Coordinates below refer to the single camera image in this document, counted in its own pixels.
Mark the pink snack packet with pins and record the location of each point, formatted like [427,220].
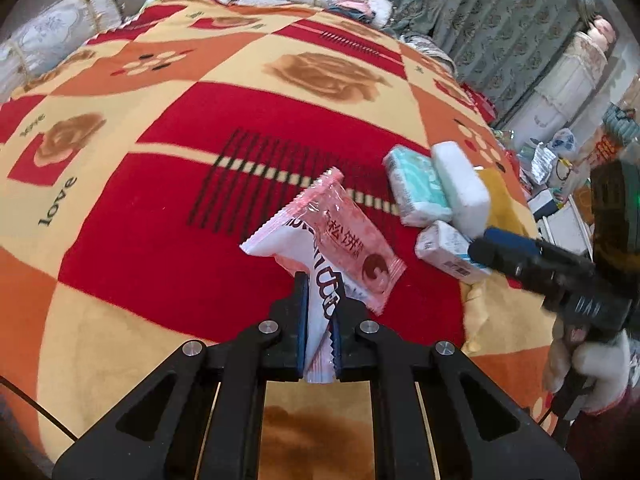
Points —
[340,240]

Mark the green patterned curtain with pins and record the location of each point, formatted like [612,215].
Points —
[475,20]

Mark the red orange printed blanket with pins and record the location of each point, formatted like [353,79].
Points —
[150,210]

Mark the white blue plastic bag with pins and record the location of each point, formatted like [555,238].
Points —
[565,142]

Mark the pile of clothes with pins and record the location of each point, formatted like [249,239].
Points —
[352,2]

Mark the white sponge block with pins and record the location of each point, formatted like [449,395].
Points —
[460,185]

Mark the silver foil bag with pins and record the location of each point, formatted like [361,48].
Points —
[542,162]

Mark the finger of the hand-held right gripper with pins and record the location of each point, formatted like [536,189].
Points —
[495,255]
[510,237]

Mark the person's right hand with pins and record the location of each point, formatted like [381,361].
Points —
[605,375]

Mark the white blue tissue pack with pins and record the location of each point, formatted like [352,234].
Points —
[442,250]

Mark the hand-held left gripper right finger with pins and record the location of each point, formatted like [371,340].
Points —
[336,345]

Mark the teal tissue pack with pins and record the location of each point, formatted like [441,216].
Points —
[417,190]

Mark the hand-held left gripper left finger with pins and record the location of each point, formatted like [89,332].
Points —
[300,330]

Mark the covered standing air conditioner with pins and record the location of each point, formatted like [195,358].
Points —
[565,85]

